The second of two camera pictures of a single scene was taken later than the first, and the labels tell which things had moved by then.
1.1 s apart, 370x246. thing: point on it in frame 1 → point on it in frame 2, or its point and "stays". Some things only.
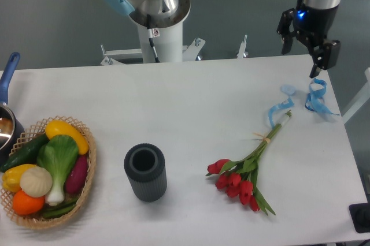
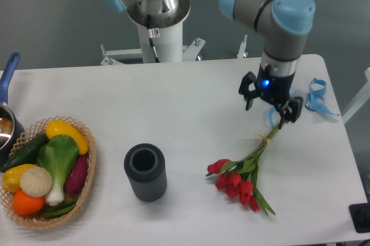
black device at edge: [360, 213] stays
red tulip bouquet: [238, 178] stays
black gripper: [313, 25] → [274, 89]
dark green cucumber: [26, 153] stays
